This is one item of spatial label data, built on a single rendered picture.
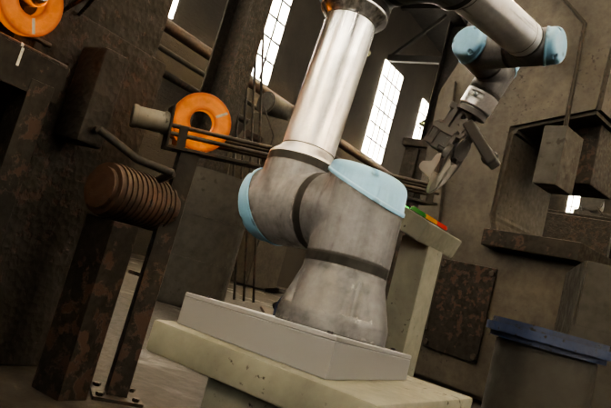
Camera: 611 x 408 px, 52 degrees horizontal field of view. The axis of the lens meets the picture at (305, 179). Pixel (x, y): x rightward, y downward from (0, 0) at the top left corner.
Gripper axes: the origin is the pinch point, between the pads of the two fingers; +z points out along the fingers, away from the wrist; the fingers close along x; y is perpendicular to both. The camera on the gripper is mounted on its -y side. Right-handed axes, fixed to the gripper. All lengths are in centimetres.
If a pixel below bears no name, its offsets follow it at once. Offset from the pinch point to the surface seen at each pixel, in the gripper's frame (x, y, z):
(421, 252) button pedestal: -2.4, -4.7, 13.5
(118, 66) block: 37, 71, 14
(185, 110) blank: 22, 59, 15
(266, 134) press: -602, 549, 31
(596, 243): -599, 77, -64
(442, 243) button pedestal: -8.5, -5.4, 9.5
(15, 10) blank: 64, 74, 15
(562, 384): -38, -39, 23
